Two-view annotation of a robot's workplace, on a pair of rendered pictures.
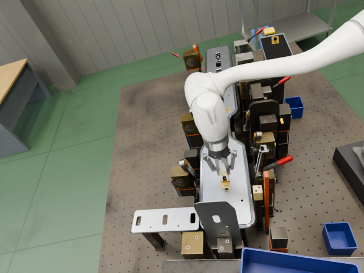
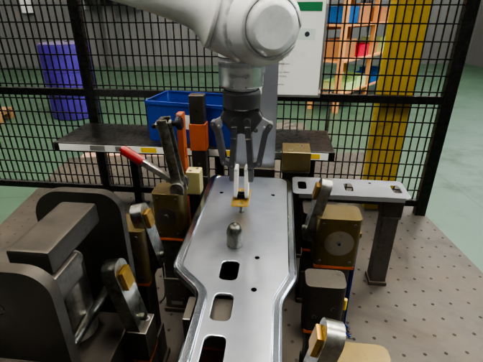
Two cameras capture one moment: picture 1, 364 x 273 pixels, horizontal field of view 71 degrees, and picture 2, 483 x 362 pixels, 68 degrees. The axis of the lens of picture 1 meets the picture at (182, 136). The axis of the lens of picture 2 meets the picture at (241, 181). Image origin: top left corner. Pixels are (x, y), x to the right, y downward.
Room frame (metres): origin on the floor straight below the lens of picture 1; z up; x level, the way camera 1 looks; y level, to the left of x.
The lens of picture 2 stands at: (1.30, -0.26, 1.42)
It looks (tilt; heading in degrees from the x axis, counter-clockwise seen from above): 26 degrees down; 168
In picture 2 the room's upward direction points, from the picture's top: straight up
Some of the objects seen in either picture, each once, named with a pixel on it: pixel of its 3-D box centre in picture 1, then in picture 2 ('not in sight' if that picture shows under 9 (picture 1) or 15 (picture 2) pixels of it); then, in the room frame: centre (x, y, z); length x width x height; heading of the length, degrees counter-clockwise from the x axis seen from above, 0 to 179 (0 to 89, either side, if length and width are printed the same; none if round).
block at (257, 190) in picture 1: (259, 210); (198, 231); (0.49, -0.21, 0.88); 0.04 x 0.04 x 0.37; 72
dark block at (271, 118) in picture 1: (268, 147); not in sight; (0.77, -0.39, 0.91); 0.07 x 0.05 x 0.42; 72
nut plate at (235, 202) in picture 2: (225, 178); (241, 195); (0.60, -0.11, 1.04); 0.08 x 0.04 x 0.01; 162
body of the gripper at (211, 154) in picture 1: (218, 150); (241, 110); (0.60, -0.11, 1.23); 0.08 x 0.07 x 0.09; 72
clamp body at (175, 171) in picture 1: (184, 190); (335, 279); (0.73, 0.08, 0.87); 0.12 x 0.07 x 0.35; 72
